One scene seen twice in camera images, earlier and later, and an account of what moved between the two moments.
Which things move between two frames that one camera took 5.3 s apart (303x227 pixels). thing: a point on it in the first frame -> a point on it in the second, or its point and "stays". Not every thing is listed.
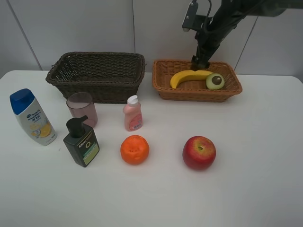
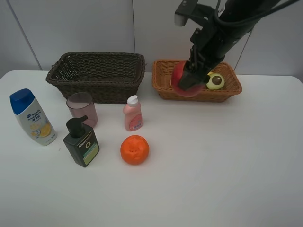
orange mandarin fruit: x=134 y=149 stays
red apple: x=199 y=152 -> x=175 y=76
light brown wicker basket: x=164 y=71 stays
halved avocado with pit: x=215 y=81 stays
